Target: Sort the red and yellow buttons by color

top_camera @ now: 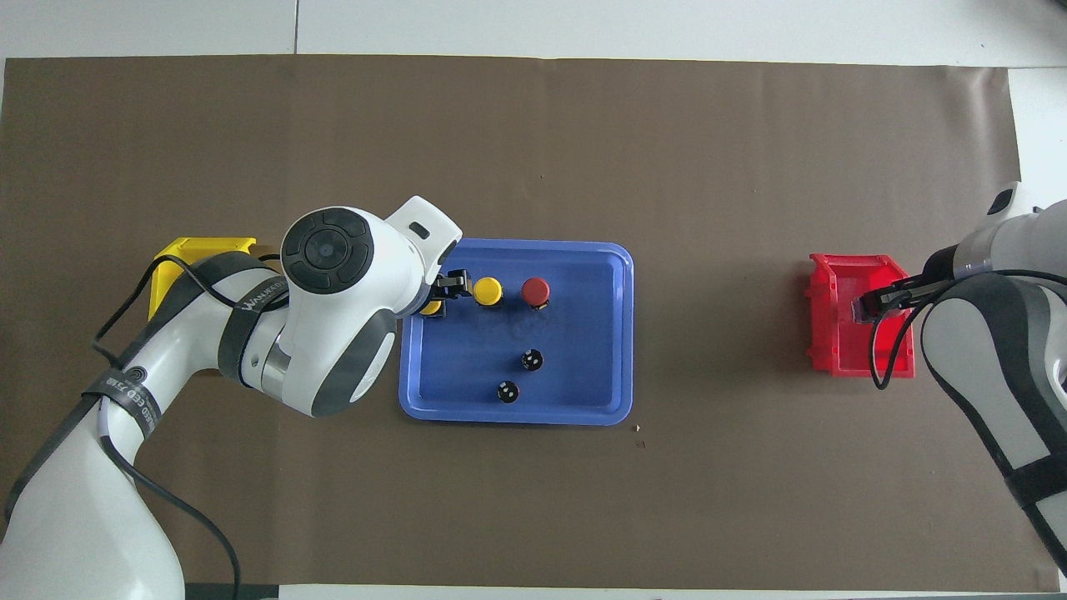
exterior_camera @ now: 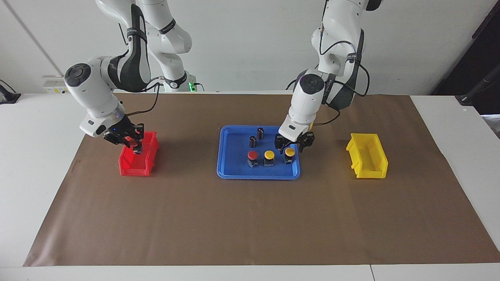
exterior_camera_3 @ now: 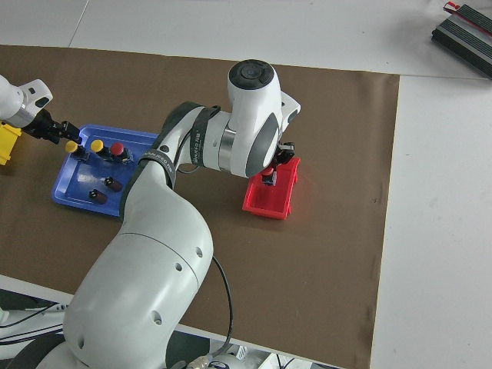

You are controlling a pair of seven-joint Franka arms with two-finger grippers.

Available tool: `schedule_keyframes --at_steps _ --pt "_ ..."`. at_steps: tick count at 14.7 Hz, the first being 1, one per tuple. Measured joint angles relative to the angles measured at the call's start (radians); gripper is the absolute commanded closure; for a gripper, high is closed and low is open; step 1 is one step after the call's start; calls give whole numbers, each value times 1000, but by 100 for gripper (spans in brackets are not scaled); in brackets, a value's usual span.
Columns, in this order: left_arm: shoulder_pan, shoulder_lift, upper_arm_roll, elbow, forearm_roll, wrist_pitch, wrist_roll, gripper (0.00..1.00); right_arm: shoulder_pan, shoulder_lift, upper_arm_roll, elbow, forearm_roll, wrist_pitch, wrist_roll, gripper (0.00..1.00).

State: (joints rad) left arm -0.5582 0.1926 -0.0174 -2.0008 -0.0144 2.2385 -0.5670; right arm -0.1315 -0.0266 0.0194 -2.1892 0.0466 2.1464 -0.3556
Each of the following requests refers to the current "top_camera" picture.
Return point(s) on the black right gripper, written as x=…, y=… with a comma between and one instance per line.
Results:
x=940, y=267

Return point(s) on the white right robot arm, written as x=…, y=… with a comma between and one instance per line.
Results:
x=1000, y=350

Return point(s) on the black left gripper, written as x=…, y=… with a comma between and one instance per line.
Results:
x=440, y=289

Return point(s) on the yellow plastic bin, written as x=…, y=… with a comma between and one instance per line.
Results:
x=179, y=250

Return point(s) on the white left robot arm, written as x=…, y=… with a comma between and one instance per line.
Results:
x=83, y=517

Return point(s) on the red push button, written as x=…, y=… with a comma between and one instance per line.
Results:
x=535, y=290

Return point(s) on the blue plastic tray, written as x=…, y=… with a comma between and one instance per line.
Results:
x=575, y=375

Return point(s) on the brown paper table mat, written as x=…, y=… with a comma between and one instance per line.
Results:
x=667, y=150

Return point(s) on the yellow push button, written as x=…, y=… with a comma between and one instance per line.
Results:
x=431, y=308
x=488, y=289

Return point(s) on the red plastic bin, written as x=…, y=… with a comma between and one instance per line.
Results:
x=842, y=350

